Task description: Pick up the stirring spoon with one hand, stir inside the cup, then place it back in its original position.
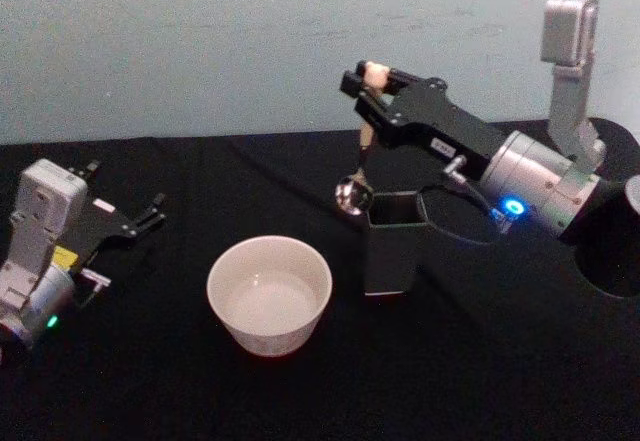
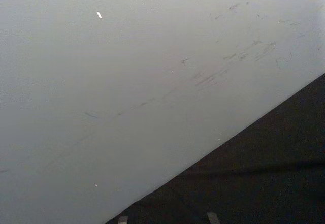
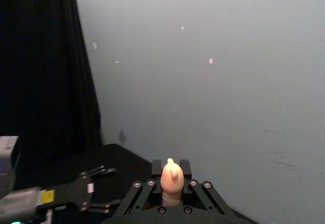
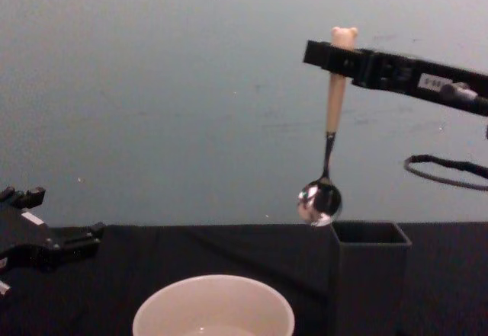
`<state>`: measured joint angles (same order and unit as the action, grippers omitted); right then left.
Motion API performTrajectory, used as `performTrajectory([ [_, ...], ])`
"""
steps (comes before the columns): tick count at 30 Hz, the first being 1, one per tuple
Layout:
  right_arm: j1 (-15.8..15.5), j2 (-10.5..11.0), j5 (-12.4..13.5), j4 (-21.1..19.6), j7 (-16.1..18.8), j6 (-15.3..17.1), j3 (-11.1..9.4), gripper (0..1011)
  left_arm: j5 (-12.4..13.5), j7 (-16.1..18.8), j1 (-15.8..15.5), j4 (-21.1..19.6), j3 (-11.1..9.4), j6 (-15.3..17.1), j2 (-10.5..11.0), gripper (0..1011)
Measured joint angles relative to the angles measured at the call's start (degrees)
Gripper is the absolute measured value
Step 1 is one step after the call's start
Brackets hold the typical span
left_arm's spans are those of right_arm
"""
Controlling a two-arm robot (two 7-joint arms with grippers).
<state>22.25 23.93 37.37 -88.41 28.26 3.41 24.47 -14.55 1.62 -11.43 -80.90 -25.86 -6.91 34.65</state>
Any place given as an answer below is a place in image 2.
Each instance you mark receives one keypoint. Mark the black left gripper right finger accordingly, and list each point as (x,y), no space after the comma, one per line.
(212,218)

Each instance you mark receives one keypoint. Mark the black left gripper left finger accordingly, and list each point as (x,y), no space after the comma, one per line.
(123,220)

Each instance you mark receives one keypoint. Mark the black table cloth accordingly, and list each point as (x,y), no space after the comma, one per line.
(254,178)

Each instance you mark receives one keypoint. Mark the pale grey wall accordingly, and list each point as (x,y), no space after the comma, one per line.
(106,81)

